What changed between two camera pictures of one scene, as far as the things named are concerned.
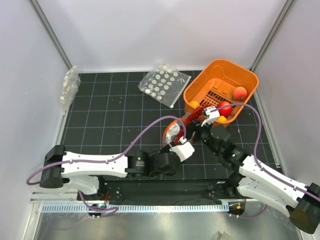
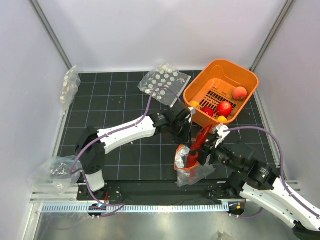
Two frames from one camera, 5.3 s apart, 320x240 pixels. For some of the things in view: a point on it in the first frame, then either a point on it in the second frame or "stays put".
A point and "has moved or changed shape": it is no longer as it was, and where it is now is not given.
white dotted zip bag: [164, 83] stays put
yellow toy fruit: [195, 103] stays put
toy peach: [239, 93] stays put
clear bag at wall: [71, 83] stays put
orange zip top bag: [171, 131] has moved or changed shape
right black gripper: [194, 126] to [204, 151]
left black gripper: [166, 149] to [186, 138]
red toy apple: [225, 111] stays put
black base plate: [178, 190] stays put
